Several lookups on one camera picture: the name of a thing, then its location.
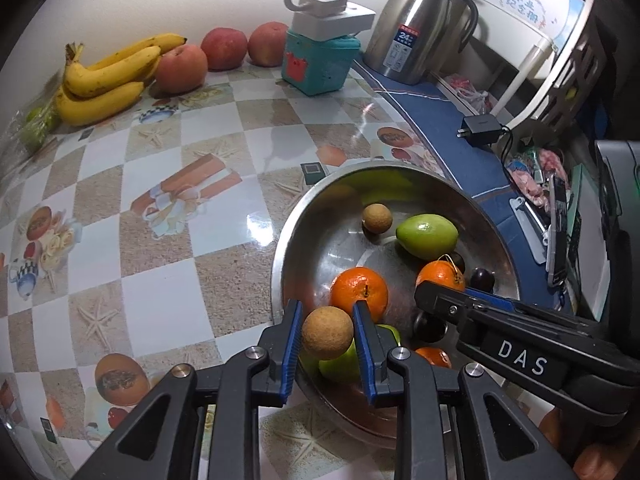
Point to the green apple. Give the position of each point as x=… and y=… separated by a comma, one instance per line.
x=344, y=369

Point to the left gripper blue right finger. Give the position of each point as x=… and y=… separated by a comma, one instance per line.
x=366, y=340

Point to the smartphone on stand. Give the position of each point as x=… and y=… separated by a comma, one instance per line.
x=557, y=233

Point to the teal plastic box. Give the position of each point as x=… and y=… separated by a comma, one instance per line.
x=318, y=67

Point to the dark cherry with stem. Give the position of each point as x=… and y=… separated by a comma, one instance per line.
x=427, y=329

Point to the red apple middle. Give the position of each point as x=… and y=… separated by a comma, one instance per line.
x=225, y=48

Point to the large orange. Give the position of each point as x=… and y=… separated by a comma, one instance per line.
x=360, y=283

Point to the steel bowl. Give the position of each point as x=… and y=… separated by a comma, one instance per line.
x=323, y=236

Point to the clear bag of green fruit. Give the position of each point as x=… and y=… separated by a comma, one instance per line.
x=29, y=129

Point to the yellow banana bunch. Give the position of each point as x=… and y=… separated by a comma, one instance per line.
x=91, y=93

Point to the black power adapter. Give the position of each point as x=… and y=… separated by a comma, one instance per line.
x=480, y=130

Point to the small orange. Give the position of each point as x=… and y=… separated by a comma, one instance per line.
x=443, y=272

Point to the green mango-shaped fruit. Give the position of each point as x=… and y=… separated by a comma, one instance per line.
x=427, y=236

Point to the white chair frame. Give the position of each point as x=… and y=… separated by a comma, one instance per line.
x=564, y=76

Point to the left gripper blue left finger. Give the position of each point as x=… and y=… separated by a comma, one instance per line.
x=291, y=328

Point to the red apple right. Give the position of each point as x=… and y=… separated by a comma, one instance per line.
x=267, y=43

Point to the steel thermos kettle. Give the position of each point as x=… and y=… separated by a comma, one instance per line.
x=408, y=33

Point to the red apple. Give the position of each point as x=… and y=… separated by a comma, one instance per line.
x=182, y=69
x=267, y=43
x=225, y=48

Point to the pink plastic bag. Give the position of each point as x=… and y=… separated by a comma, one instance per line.
x=532, y=170

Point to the red apple left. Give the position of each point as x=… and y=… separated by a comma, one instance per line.
x=182, y=69

